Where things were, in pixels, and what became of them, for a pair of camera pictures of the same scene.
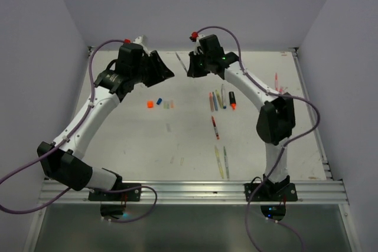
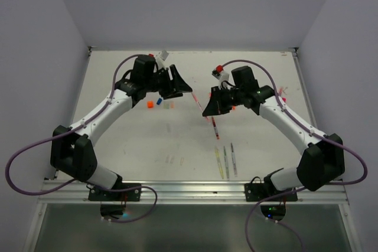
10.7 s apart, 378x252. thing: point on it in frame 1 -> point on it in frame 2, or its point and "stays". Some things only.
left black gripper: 160,71 -> 180,85
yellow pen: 227,171 stays
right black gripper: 193,71 -> 215,105
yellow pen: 219,162 stays
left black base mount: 132,195 stays
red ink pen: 215,129 stays
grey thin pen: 181,61 -> 234,160
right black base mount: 271,192 stays
